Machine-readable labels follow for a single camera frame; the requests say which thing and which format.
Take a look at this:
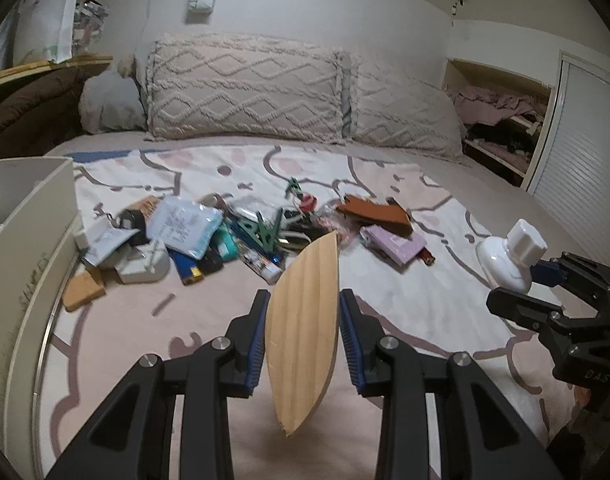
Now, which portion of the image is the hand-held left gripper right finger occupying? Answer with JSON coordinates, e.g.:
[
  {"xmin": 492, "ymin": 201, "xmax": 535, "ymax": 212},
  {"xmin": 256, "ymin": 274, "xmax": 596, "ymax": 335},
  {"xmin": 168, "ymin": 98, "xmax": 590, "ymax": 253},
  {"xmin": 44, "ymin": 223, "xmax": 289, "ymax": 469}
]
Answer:
[{"xmin": 338, "ymin": 289, "xmax": 566, "ymax": 480}]

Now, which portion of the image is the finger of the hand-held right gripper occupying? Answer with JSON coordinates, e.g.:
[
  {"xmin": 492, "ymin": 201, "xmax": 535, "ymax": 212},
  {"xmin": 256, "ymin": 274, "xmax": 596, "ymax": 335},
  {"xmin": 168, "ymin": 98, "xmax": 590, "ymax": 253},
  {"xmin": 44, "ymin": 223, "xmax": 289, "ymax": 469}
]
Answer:
[
  {"xmin": 486, "ymin": 286, "xmax": 606, "ymax": 346},
  {"xmin": 530, "ymin": 252, "xmax": 610, "ymax": 306}
]

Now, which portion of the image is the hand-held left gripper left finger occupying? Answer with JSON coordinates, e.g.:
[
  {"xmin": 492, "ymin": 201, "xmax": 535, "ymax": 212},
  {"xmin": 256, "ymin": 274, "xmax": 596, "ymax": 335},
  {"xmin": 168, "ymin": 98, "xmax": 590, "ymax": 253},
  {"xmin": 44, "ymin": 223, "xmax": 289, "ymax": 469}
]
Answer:
[{"xmin": 45, "ymin": 289, "xmax": 272, "ymax": 480}]

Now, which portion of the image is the clear plastic funnel cup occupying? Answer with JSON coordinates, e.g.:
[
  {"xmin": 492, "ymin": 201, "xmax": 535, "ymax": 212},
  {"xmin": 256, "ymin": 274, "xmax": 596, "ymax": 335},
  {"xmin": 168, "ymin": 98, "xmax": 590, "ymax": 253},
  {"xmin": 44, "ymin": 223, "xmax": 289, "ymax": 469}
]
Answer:
[{"xmin": 475, "ymin": 219, "xmax": 548, "ymax": 293}]

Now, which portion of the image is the leaf-shaped wooden board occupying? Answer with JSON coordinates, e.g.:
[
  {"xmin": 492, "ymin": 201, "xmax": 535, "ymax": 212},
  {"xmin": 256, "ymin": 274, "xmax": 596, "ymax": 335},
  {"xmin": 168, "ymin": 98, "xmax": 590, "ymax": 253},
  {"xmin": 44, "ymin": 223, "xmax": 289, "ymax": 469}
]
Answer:
[{"xmin": 264, "ymin": 231, "xmax": 341, "ymax": 436}]

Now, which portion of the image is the white box container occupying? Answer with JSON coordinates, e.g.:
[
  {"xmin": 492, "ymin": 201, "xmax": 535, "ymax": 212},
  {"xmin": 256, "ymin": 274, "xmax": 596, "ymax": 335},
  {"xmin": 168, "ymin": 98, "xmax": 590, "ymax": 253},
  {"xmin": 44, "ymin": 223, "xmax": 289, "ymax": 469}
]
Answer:
[{"xmin": 0, "ymin": 156, "xmax": 83, "ymax": 466}]

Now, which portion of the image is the printed blanket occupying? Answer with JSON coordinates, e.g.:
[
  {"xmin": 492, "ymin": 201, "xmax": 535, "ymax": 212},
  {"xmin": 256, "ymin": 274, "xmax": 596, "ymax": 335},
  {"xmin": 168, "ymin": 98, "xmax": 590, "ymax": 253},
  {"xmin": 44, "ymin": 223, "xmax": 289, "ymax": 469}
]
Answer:
[{"xmin": 35, "ymin": 145, "xmax": 586, "ymax": 480}]

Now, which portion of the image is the white toothpaste tube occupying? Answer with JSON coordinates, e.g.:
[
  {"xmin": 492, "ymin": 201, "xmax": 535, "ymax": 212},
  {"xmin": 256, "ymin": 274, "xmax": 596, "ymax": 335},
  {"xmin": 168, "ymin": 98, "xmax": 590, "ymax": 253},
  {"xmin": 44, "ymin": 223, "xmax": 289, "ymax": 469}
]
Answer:
[{"xmin": 237, "ymin": 245, "xmax": 286, "ymax": 283}]

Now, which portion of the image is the beige bedsheet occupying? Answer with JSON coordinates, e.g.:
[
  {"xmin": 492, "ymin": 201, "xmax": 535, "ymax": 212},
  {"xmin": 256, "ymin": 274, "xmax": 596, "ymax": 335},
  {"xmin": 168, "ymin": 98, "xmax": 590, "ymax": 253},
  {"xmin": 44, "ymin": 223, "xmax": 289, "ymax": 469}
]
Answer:
[{"xmin": 45, "ymin": 130, "xmax": 551, "ymax": 221}]

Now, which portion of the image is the blue yellow lighter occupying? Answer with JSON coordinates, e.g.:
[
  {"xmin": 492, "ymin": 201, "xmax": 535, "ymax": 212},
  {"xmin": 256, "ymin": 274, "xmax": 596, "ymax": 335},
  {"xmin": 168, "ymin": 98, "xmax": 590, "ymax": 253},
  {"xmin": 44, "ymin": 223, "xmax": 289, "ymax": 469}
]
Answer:
[{"xmin": 172, "ymin": 252, "xmax": 206, "ymax": 286}]

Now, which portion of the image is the teal pack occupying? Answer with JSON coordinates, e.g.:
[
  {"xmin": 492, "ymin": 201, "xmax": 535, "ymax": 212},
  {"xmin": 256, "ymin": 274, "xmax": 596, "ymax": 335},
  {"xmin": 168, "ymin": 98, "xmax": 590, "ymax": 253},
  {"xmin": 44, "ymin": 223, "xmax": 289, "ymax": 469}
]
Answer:
[{"xmin": 212, "ymin": 225, "xmax": 238, "ymax": 261}]

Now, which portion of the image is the purple notebook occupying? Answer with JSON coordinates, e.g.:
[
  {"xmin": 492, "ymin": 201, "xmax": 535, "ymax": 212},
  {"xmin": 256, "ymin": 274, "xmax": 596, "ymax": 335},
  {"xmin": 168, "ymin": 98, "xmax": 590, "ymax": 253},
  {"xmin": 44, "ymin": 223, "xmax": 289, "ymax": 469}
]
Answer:
[{"xmin": 360, "ymin": 225, "xmax": 428, "ymax": 267}]

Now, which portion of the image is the green clothespin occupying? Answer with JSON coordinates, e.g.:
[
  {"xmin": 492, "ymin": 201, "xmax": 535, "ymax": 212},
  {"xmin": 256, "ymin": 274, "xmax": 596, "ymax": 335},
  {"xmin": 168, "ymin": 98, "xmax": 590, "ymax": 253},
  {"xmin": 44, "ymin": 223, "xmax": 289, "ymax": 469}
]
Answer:
[{"xmin": 237, "ymin": 210, "xmax": 286, "ymax": 253}]

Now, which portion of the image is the white louvered door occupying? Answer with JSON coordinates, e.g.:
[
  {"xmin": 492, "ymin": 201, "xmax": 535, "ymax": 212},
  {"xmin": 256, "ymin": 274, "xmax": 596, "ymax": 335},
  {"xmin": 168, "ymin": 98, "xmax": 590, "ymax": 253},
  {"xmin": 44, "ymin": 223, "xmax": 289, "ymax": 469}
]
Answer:
[{"xmin": 522, "ymin": 50, "xmax": 610, "ymax": 256}]

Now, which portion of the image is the clear bag of beads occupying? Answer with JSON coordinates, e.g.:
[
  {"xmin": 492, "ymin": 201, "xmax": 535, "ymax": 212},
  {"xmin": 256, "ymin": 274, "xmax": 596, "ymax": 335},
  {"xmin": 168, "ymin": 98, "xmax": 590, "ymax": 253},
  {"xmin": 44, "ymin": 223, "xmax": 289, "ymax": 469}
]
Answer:
[{"xmin": 317, "ymin": 215, "xmax": 353, "ymax": 248}]

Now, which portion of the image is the white grey device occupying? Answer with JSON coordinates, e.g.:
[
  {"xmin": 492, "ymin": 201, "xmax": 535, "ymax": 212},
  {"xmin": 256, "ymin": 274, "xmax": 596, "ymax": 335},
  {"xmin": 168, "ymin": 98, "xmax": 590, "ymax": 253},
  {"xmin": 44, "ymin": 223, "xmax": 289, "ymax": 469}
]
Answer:
[{"xmin": 116, "ymin": 242, "xmax": 171, "ymax": 285}]

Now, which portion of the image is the brown leather wallet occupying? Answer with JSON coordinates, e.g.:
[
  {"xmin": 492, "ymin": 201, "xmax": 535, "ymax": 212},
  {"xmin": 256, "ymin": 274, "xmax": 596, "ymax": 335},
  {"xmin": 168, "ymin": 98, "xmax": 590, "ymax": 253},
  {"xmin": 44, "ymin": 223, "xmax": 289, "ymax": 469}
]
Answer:
[{"xmin": 335, "ymin": 194, "xmax": 413, "ymax": 238}]

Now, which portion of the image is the white printed packet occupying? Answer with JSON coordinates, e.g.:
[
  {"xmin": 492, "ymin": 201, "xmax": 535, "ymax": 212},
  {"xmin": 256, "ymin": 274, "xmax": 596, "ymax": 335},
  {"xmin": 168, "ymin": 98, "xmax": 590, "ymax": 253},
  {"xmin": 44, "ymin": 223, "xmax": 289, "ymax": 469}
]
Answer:
[{"xmin": 146, "ymin": 195, "xmax": 225, "ymax": 261}]

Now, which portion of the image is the pile of pink clothes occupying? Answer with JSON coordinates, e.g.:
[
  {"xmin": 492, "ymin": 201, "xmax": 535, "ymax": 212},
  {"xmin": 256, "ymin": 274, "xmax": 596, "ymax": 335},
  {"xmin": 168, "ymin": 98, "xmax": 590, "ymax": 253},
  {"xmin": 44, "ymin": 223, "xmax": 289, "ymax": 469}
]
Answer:
[{"xmin": 447, "ymin": 85, "xmax": 548, "ymax": 171}]

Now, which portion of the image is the brown block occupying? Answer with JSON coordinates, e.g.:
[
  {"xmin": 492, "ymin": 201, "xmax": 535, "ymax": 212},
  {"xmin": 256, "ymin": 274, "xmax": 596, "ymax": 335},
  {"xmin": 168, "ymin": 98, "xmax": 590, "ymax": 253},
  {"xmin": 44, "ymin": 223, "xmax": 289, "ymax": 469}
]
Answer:
[{"xmin": 62, "ymin": 267, "xmax": 107, "ymax": 312}]

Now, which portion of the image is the clear white packet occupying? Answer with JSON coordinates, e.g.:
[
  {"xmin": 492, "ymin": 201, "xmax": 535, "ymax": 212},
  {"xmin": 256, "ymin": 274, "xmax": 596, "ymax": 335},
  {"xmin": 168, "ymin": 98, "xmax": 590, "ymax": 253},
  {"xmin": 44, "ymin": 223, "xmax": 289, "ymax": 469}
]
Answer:
[{"xmin": 82, "ymin": 225, "xmax": 140, "ymax": 267}]

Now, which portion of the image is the textured beige pillow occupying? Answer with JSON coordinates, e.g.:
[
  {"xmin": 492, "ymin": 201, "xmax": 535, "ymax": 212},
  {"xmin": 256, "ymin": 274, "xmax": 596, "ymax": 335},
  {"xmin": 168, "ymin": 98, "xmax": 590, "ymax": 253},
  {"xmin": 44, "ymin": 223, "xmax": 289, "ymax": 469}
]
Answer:
[
  {"xmin": 347, "ymin": 52, "xmax": 468, "ymax": 161},
  {"xmin": 144, "ymin": 32, "xmax": 353, "ymax": 143}
]

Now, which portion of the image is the white closet shelf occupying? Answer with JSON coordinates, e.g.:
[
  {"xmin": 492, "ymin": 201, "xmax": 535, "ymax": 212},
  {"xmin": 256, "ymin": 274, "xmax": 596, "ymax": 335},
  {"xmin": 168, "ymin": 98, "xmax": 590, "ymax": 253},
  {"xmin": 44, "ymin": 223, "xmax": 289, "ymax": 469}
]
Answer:
[{"xmin": 442, "ymin": 57, "xmax": 558, "ymax": 186}]

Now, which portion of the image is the grey cushion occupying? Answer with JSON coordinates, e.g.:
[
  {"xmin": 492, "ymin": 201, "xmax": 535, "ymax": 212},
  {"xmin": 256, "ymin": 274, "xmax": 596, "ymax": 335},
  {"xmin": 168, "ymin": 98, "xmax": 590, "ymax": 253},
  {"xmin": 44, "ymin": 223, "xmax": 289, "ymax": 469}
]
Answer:
[{"xmin": 77, "ymin": 67, "xmax": 148, "ymax": 135}]

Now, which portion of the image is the brown blanket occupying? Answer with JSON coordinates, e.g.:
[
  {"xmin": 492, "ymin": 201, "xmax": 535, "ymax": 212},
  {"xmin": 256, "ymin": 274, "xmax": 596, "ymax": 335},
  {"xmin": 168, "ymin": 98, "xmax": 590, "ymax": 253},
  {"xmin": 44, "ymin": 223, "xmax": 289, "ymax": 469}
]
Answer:
[{"xmin": 0, "ymin": 62, "xmax": 113, "ymax": 161}]

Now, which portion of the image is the crumpled silver foil bag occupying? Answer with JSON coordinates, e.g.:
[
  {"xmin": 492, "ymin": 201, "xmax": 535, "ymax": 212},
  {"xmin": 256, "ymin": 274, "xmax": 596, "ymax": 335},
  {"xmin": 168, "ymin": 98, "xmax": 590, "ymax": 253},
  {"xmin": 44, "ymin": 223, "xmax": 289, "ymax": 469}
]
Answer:
[{"xmin": 74, "ymin": 0, "xmax": 110, "ymax": 58}]

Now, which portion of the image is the white paper bag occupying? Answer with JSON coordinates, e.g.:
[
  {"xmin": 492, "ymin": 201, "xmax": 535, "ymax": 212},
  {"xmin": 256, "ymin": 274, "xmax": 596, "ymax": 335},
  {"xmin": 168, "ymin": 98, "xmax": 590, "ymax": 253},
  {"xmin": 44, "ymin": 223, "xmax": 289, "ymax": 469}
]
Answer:
[{"xmin": 0, "ymin": 0, "xmax": 86, "ymax": 73}]

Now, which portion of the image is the light wooden shelf frame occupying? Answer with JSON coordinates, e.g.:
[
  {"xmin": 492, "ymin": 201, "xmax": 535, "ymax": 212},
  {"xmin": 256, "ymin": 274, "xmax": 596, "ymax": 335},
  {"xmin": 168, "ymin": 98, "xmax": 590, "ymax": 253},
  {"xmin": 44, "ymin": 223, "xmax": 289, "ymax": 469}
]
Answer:
[{"xmin": 0, "ymin": 54, "xmax": 114, "ymax": 92}]

